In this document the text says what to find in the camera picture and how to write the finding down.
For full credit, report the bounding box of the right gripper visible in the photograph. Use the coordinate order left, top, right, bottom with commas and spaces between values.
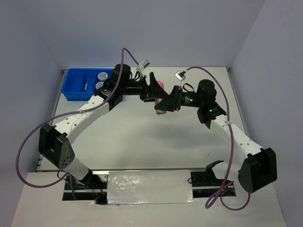
154, 85, 204, 112

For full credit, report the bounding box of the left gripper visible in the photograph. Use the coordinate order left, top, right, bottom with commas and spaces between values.
121, 72, 168, 103

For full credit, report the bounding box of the pink cap clear tube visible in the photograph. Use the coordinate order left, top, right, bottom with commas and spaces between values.
155, 81, 166, 115

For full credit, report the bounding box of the blue white round tub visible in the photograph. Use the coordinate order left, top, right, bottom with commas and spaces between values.
97, 71, 109, 82

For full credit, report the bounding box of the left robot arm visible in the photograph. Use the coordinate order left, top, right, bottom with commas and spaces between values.
38, 64, 168, 189

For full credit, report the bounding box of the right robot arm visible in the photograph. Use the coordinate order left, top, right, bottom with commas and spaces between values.
155, 79, 277, 193

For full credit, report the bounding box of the blue compartment bin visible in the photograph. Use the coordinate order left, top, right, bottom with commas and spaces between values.
62, 68, 113, 101

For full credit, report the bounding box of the silver foil panel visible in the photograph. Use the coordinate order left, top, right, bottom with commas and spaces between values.
107, 170, 195, 205

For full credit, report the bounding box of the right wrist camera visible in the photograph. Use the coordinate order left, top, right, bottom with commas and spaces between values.
175, 70, 187, 87

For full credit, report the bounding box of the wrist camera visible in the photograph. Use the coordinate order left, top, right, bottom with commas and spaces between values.
136, 60, 150, 79
175, 70, 187, 87

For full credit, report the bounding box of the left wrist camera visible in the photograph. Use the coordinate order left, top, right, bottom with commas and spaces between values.
136, 60, 150, 79

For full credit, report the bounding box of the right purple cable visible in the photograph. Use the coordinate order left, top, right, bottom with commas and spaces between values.
186, 67, 251, 210

